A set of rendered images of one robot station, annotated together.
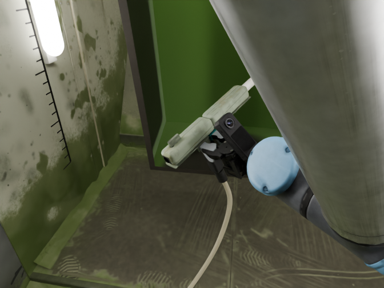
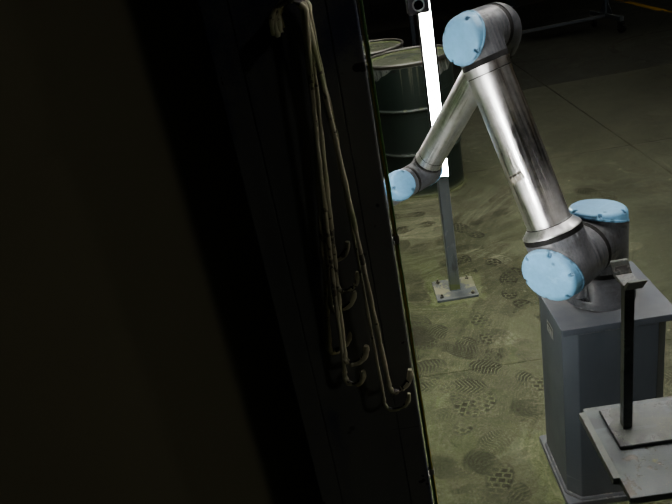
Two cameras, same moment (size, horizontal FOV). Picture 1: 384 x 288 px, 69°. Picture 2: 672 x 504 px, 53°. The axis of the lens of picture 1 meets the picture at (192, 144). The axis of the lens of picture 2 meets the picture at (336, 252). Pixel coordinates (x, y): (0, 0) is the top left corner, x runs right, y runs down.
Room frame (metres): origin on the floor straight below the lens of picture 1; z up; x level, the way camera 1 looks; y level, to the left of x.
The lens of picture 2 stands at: (0.77, 1.75, 1.68)
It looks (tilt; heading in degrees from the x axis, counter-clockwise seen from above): 25 degrees down; 264
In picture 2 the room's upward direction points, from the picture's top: 11 degrees counter-clockwise
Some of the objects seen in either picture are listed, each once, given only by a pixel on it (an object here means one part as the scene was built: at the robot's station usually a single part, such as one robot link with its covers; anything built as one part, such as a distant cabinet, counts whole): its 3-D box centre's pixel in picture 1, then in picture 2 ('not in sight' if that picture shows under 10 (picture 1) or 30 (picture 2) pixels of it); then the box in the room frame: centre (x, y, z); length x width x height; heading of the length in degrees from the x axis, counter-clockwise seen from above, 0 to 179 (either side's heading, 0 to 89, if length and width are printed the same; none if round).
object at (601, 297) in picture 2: not in sight; (598, 278); (-0.09, 0.22, 0.69); 0.19 x 0.19 x 0.10
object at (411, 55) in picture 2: not in sight; (407, 57); (-0.36, -2.57, 0.86); 0.54 x 0.54 x 0.01
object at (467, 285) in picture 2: not in sight; (454, 288); (-0.06, -1.06, 0.01); 0.20 x 0.20 x 0.01; 80
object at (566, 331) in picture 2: not in sight; (599, 385); (-0.09, 0.22, 0.32); 0.31 x 0.31 x 0.64; 80
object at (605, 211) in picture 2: not in sight; (596, 235); (-0.08, 0.23, 0.83); 0.17 x 0.15 x 0.18; 34
